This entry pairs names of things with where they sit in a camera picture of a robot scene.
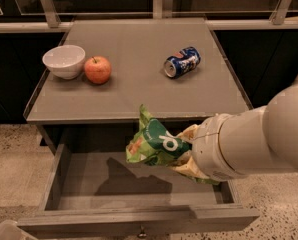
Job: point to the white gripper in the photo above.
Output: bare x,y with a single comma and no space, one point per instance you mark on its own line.
207,147

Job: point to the brass drawer knob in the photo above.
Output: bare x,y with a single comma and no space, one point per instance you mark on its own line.
142,234

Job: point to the translucent plastic bin corner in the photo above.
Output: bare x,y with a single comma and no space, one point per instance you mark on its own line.
10,231

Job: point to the blue soda can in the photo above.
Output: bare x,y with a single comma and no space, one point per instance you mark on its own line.
182,62

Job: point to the grey open top drawer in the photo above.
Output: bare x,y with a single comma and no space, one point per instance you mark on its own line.
99,194

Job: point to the red apple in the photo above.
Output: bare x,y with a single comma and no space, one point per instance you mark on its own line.
97,69

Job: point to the green rice chip bag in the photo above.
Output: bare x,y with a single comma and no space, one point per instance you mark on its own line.
154,145

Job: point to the grey cabinet with glass top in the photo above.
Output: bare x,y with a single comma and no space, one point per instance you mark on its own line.
137,50

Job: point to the white ceramic bowl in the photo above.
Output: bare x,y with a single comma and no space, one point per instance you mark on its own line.
65,61

